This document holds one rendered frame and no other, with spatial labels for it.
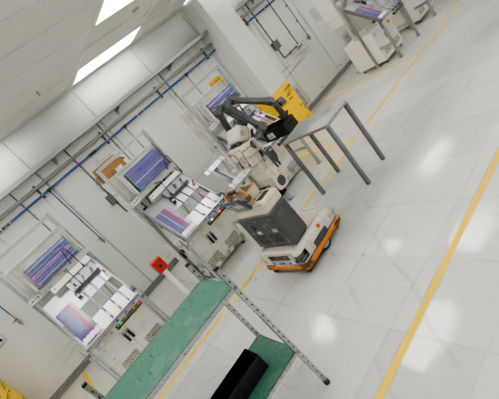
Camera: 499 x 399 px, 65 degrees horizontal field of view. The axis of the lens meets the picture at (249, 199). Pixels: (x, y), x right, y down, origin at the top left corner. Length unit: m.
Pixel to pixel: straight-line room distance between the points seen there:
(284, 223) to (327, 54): 6.22
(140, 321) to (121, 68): 3.96
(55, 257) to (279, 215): 2.43
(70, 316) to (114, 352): 0.63
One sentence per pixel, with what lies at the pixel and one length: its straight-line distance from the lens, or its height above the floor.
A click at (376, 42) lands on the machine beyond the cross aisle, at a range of 7.72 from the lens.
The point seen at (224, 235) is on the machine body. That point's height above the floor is 0.28.
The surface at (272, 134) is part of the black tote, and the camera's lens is 3.84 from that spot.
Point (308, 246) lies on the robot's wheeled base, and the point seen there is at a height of 0.21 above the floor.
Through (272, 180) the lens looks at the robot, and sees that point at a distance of 3.69.
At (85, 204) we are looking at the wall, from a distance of 6.17.
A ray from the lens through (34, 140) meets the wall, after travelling 6.25.
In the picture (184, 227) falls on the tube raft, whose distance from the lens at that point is 4.52.
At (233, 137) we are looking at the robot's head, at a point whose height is 1.33.
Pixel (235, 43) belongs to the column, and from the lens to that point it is 7.19.
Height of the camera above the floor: 1.90
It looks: 17 degrees down
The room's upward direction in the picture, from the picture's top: 41 degrees counter-clockwise
